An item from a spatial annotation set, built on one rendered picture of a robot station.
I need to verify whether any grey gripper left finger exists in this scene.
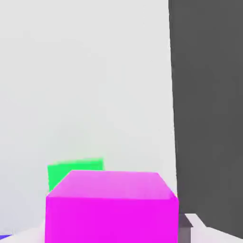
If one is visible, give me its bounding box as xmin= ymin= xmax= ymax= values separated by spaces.
xmin=0 ymin=219 xmax=47 ymax=243

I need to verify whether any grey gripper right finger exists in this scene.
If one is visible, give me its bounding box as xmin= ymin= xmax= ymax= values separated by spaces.
xmin=178 ymin=213 xmax=243 ymax=243

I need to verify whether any small magenta cube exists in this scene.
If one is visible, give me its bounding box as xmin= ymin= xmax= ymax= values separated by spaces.
xmin=45 ymin=169 xmax=179 ymax=243

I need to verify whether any small green cube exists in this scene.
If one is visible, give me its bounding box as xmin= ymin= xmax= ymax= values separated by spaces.
xmin=47 ymin=158 xmax=105 ymax=193

